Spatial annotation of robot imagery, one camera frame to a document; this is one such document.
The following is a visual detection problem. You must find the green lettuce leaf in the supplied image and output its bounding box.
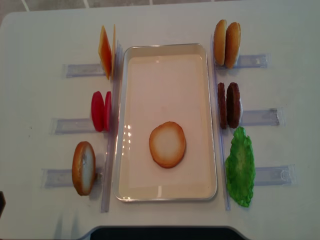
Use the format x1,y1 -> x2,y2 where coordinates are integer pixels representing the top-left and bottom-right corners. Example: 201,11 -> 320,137
225,126 -> 256,208

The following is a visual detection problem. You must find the bread slice on tray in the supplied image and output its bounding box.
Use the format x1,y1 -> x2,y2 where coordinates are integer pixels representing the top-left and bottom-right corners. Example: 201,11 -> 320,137
149,121 -> 186,169

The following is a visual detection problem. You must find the inner red tomato slice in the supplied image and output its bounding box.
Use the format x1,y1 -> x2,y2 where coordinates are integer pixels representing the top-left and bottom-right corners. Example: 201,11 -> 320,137
103,91 -> 112,132

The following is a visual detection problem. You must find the red tomato slice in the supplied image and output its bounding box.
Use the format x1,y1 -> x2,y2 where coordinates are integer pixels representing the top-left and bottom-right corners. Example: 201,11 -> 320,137
103,91 -> 112,132
91,91 -> 104,132

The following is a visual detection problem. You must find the outer red tomato slice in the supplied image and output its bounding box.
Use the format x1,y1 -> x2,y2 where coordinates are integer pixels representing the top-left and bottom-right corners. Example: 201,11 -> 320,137
91,91 -> 104,132

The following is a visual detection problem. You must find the inner brown meat patty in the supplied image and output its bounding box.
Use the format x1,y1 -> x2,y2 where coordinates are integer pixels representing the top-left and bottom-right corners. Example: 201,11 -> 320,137
217,82 -> 227,129

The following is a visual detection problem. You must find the brown meat patty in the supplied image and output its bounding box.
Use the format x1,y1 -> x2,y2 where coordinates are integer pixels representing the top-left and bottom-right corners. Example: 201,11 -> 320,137
226,82 -> 241,129
217,82 -> 227,129

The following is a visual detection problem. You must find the outer brown meat patty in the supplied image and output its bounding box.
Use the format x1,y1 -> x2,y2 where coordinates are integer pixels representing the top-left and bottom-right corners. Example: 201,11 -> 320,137
226,82 -> 241,129

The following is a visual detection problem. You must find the standing bread slice left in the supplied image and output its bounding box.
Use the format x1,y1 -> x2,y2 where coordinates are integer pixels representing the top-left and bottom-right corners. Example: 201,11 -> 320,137
72,141 -> 96,196

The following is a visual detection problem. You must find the outer orange cheese slice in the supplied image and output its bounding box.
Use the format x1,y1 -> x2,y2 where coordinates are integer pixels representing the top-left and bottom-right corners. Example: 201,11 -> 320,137
98,25 -> 112,80

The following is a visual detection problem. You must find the clear cheese holder track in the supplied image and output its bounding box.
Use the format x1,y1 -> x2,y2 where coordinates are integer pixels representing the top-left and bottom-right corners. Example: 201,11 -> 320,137
62,63 -> 105,78

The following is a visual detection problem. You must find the clear tomato holder track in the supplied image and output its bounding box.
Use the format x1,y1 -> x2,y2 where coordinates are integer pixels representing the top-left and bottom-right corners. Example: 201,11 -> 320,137
49,118 -> 96,135

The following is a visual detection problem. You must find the clear left bread holder track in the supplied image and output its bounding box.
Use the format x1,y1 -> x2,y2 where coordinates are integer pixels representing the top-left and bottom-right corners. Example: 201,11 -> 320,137
40,168 -> 104,189

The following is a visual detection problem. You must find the clear lettuce holder track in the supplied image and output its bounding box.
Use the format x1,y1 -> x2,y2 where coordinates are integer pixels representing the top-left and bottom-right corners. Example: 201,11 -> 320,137
254,164 -> 297,186

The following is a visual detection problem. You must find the white rectangular tray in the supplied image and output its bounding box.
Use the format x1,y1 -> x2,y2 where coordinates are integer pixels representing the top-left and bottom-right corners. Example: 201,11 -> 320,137
112,43 -> 218,202

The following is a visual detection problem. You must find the inner bun slice right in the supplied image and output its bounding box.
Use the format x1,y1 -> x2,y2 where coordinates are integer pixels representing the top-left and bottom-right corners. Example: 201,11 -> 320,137
213,19 -> 227,66

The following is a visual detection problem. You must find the bun slice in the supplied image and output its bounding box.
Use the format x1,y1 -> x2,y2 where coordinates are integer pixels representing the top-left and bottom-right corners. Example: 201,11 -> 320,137
213,19 -> 227,66
224,22 -> 241,69

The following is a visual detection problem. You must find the clear patty holder track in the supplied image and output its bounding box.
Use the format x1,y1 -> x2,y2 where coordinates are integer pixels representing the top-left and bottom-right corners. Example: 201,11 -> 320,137
240,108 -> 286,127

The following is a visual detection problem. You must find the outer bun slice right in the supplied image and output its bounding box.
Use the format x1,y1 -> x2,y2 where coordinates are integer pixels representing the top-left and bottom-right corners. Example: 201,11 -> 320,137
224,22 -> 241,69

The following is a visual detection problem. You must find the clear bun holder track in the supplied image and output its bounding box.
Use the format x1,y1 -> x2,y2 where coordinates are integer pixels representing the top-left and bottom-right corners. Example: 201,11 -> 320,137
214,52 -> 272,70

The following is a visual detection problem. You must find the clear left long rail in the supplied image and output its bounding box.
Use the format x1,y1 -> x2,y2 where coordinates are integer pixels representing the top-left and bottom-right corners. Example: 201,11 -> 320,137
101,40 -> 124,213

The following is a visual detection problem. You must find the clear long rail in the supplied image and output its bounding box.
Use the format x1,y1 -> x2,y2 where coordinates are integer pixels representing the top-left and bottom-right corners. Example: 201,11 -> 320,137
101,40 -> 124,213
210,34 -> 231,211

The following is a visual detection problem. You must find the clear right long rail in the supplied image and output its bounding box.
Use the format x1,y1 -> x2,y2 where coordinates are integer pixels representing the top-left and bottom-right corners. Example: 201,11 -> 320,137
210,34 -> 231,211

